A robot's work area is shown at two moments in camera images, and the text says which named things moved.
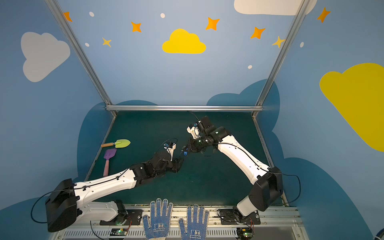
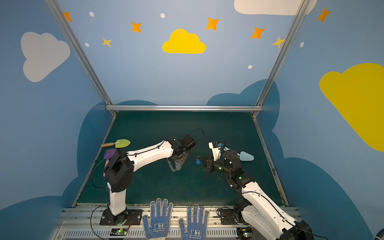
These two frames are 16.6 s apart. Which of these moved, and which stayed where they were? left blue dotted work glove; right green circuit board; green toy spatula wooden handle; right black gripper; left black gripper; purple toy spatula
Moved: left black gripper; right black gripper
Stayed: right green circuit board; left blue dotted work glove; green toy spatula wooden handle; purple toy spatula
